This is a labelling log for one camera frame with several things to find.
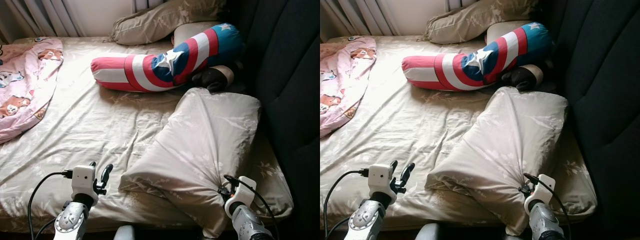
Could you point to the beige floral pillow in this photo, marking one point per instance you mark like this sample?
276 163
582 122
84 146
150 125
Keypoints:
505 140
475 21
200 140
160 22

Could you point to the pink cartoon print blanket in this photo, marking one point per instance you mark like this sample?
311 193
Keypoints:
340 80
25 85

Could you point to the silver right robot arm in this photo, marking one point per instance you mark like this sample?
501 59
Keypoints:
247 225
545 225

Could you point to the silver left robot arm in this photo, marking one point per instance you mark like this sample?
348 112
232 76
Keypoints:
367 222
70 222

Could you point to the grey robot left leg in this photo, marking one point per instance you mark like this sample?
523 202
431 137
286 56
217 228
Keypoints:
427 232
125 233

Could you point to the red white blue bolster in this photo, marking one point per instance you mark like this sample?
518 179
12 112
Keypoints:
145 70
455 70

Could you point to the dark brown plush toy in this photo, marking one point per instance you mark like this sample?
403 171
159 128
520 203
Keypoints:
520 78
210 79

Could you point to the grey pleated curtain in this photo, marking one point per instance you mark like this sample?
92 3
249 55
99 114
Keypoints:
350 15
147 5
40 15
460 5

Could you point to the plain white pillow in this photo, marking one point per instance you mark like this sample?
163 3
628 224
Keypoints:
500 32
187 34

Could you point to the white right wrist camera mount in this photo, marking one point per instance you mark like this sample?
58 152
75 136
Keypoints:
245 192
544 190

